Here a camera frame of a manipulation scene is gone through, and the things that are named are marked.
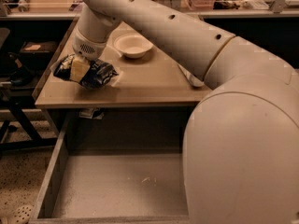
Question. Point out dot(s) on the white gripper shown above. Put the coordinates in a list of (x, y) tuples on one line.
[(88, 47)]

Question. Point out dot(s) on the blue chip bag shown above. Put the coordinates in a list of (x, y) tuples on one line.
[(99, 74)]

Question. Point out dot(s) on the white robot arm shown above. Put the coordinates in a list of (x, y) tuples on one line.
[(241, 143)]

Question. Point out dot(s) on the beige counter cabinet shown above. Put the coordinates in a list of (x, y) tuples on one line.
[(153, 80)]

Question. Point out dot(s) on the open grey drawer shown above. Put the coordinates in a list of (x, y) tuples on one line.
[(122, 169)]

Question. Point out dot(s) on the black box on shelf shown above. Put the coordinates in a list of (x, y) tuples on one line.
[(38, 50)]

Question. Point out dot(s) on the white paper bowl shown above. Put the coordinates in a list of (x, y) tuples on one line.
[(132, 46)]

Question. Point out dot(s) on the white plastic bottle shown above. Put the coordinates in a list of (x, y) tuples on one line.
[(193, 80)]

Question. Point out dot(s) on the white perforated clog shoe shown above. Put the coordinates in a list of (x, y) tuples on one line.
[(20, 216)]

